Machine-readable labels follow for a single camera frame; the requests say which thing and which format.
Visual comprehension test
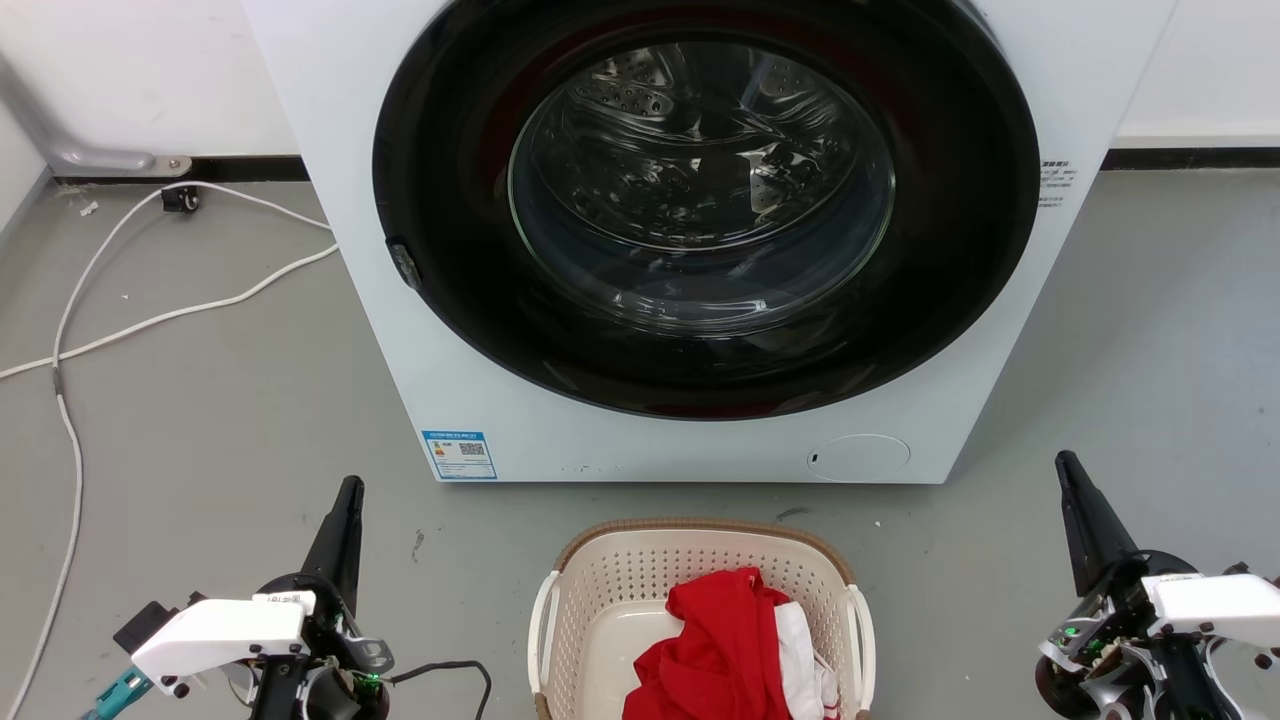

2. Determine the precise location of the black baseboard strip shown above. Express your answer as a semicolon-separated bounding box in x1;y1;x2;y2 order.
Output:
55;154;312;185
1100;147;1280;172

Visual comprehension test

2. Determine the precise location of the small printed text sticker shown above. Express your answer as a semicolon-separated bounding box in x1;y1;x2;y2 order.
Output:
1037;158;1079;209

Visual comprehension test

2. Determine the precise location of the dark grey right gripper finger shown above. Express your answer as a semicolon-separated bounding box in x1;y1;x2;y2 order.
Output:
1054;450;1141;598

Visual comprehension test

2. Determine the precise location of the white garment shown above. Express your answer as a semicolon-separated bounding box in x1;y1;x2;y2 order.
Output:
774;600;842;720

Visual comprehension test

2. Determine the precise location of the round white filter cover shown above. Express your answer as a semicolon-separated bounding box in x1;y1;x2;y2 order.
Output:
807;434;912;483

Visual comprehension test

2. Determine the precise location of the plain white cable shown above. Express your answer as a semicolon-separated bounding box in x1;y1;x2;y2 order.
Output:
0;243;340;382

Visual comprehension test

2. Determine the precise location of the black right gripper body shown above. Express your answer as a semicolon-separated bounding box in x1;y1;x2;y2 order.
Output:
1034;550;1243;720

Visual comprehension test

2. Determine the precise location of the red garment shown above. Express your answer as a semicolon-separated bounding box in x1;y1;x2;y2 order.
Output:
622;567;797;720

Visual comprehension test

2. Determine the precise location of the grey wall pipe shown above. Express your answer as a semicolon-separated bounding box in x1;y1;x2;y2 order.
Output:
0;50;194;178

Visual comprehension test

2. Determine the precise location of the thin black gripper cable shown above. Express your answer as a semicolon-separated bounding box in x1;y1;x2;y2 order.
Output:
385;659;494;720

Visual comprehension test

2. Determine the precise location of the teal cable connector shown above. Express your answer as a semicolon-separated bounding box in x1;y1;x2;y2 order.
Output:
84;668;154;720

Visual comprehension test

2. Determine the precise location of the white front-load washing machine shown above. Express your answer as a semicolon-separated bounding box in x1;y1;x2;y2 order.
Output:
240;0;1181;485

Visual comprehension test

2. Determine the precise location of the black round washer door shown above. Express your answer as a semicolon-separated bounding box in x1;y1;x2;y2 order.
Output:
372;0;1042;421

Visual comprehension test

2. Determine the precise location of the blue energy label sticker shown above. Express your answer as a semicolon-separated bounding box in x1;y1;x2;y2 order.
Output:
421;430;499;482

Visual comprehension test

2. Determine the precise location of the steel washer drum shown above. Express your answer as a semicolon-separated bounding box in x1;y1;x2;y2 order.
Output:
508;42;897;337

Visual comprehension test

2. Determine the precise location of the cream plastic laundry basket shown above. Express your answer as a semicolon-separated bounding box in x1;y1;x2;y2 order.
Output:
527;517;878;720

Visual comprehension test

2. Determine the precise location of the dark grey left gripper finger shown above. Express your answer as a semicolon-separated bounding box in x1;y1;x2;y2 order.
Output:
299;475;366;614

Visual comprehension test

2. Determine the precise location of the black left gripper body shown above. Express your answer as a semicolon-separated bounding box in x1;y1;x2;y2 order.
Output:
249;573;395;720

